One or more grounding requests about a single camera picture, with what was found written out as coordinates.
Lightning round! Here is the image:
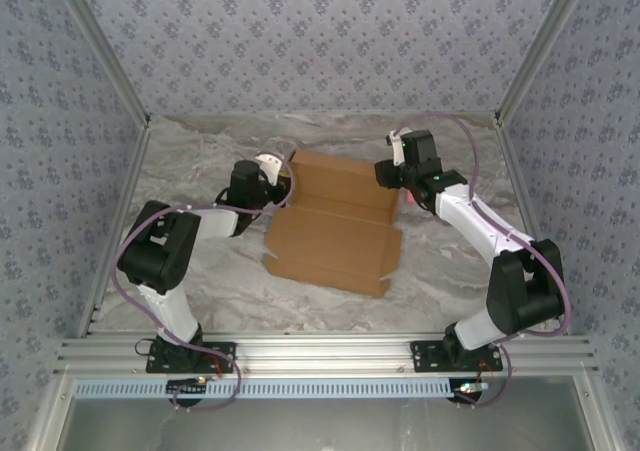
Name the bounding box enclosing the grey metal lower panel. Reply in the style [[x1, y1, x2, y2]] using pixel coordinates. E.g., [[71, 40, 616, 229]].
[[27, 374, 621, 451]]

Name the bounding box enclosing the aluminium frame post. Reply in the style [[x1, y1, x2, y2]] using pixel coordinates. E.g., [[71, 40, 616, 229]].
[[493, 0, 599, 122], [52, 0, 153, 128]]

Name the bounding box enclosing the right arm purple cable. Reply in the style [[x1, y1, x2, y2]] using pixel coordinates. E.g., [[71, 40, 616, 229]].
[[388, 112, 572, 410]]

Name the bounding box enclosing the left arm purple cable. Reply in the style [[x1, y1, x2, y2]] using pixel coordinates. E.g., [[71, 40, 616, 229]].
[[113, 149, 296, 415]]

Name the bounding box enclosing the small black controller board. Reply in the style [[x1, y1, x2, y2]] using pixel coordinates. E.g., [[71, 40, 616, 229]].
[[165, 377, 209, 412], [446, 379, 492, 408]]

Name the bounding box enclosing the aluminium mounting rail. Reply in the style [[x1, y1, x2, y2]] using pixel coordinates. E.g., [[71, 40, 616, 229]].
[[53, 334, 599, 377]]

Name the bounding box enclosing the brown cardboard paper box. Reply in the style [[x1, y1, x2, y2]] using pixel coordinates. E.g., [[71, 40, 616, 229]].
[[260, 149, 404, 299]]

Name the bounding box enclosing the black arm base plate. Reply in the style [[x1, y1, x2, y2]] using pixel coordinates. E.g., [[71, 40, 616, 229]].
[[144, 340, 238, 375], [409, 339, 504, 374]]

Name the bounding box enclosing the blue-grey slotted cable duct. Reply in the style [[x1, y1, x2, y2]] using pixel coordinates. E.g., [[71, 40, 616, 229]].
[[73, 376, 454, 400]]

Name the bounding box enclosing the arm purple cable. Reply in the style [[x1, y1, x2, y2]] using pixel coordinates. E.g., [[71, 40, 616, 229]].
[[113, 149, 296, 415], [388, 112, 572, 410]]

